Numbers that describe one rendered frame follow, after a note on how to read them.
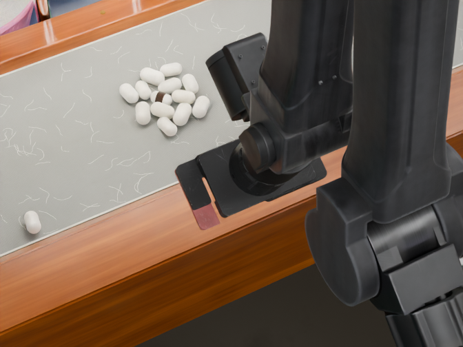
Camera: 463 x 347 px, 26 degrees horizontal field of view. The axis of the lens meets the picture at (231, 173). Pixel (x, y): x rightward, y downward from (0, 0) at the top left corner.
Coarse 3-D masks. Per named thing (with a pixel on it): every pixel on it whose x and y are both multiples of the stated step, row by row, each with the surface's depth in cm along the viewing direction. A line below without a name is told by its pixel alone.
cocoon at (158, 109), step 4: (152, 104) 144; (156, 104) 143; (160, 104) 143; (164, 104) 143; (152, 108) 143; (156, 108) 143; (160, 108) 143; (164, 108) 143; (168, 108) 143; (172, 108) 143; (152, 112) 144; (156, 112) 143; (160, 112) 143; (164, 112) 143; (168, 112) 143; (172, 112) 143; (160, 116) 143; (164, 116) 143; (168, 116) 143; (172, 116) 143
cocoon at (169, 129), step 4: (160, 120) 142; (164, 120) 142; (168, 120) 142; (160, 124) 142; (164, 124) 141; (168, 124) 141; (172, 124) 141; (160, 128) 142; (164, 128) 141; (168, 128) 141; (172, 128) 141; (176, 128) 142; (164, 132) 142; (168, 132) 141; (172, 132) 141
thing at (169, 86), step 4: (168, 80) 146; (172, 80) 146; (176, 80) 146; (180, 80) 147; (160, 84) 146; (164, 84) 146; (168, 84) 146; (172, 84) 146; (176, 84) 146; (180, 84) 146; (160, 88) 146; (164, 88) 145; (168, 88) 146; (172, 88) 146; (176, 88) 146; (180, 88) 147; (164, 92) 146; (168, 92) 146; (172, 92) 146
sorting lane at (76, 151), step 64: (256, 0) 159; (64, 64) 151; (128, 64) 151; (192, 64) 151; (0, 128) 143; (64, 128) 143; (128, 128) 143; (192, 128) 143; (0, 192) 137; (64, 192) 137; (128, 192) 137; (0, 256) 130
